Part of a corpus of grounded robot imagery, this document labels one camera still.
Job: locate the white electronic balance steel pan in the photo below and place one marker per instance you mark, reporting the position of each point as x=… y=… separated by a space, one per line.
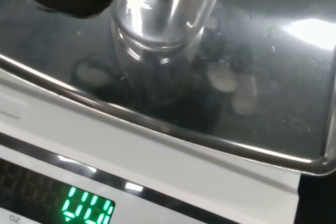
x=147 y=134

